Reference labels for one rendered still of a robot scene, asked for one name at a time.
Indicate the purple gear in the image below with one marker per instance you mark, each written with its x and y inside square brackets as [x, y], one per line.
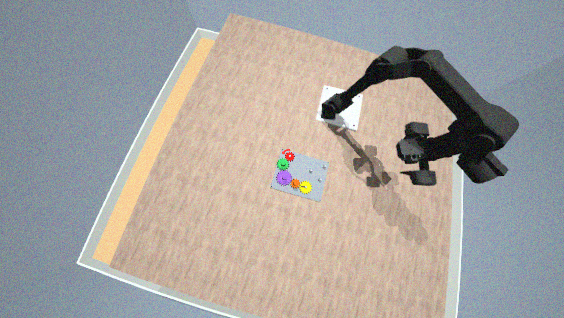
[284, 177]

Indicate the yellow gear with black stripe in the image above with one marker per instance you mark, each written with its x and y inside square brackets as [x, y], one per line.
[303, 189]

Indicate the orange gear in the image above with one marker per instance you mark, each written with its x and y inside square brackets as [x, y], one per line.
[295, 183]

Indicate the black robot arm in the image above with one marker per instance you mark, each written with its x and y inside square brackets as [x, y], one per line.
[480, 129]

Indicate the green gear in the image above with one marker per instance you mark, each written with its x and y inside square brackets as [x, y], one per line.
[283, 164]

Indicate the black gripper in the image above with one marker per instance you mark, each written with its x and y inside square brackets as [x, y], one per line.
[424, 177]

